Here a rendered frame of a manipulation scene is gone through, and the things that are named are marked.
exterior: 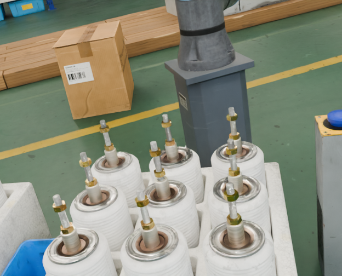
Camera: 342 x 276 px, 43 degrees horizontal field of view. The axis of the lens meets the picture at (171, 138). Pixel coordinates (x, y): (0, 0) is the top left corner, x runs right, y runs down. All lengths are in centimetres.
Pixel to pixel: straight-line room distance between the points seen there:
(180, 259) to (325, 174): 28
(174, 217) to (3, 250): 39
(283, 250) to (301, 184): 48
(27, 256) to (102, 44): 94
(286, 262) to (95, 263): 27
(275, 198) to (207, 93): 40
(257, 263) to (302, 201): 53
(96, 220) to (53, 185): 66
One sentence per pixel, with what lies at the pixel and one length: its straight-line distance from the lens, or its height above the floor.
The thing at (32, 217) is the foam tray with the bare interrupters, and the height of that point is 11.
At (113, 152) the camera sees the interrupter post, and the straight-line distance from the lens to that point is 83.
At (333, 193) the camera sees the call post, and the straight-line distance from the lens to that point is 77.
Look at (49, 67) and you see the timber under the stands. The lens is 245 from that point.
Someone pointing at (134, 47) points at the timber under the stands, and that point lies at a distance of 249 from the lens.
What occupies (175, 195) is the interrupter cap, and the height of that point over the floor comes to 25.
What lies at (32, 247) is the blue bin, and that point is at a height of 11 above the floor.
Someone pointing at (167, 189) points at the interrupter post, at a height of 26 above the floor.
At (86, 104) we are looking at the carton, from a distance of 176.
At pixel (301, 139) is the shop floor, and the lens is 136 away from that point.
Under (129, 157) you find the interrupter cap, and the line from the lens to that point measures 84.
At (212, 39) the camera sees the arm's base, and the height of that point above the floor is 37.
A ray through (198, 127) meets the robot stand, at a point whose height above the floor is 15.
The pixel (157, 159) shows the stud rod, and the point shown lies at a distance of 68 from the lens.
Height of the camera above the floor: 65
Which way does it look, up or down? 26 degrees down
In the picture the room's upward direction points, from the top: 11 degrees counter-clockwise
